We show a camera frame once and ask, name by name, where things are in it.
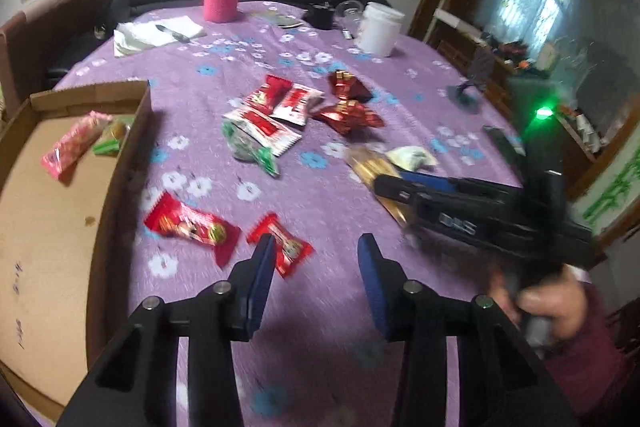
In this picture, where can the small black object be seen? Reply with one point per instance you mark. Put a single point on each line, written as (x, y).
(319, 16)

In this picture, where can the white plastic jar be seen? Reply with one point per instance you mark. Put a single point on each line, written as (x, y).
(377, 29)

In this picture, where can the person's right forearm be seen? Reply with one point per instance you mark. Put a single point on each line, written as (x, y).
(590, 367)

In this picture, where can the pink snack packet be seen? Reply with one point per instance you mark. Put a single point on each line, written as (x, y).
(70, 149)

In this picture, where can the purple floral tablecloth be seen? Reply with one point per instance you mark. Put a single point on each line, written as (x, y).
(300, 187)

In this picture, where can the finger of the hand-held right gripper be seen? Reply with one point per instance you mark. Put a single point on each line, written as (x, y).
(400, 189)
(502, 141)

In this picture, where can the large white red snack packet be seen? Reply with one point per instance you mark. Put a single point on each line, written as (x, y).
(265, 127)

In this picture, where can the small white red snack packet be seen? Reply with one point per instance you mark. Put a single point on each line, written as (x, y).
(299, 103)

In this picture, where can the small lighter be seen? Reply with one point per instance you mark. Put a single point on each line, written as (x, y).
(347, 33)

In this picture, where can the white paper sheet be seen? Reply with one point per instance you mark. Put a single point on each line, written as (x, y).
(145, 34)

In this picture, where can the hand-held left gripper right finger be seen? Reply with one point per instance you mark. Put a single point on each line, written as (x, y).
(372, 292)

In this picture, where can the white green snack packet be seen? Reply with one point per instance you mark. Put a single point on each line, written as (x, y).
(412, 157)

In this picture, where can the shiny red foil packet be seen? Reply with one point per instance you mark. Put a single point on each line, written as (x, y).
(347, 114)
(347, 84)

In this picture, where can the black pen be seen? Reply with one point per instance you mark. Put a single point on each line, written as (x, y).
(172, 33)

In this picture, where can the clear green candy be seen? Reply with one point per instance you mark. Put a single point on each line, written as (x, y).
(247, 151)

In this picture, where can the white green printed box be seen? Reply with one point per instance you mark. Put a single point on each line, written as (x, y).
(612, 192)

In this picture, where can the cardboard box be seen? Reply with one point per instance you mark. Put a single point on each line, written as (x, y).
(45, 232)

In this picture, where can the brown armchair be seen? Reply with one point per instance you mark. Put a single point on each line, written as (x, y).
(50, 12)

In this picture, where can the clear glass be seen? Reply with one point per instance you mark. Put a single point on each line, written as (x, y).
(349, 14)

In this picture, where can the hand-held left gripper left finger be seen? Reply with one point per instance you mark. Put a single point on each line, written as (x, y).
(261, 287)

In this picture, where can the person's right hand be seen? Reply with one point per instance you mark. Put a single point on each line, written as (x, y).
(555, 307)

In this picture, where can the red figure snack packet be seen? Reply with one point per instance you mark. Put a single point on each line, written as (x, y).
(265, 94)
(192, 227)

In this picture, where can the gold snack packet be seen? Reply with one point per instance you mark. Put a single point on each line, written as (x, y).
(372, 169)

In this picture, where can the small phone stand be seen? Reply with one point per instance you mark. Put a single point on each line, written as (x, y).
(477, 67)

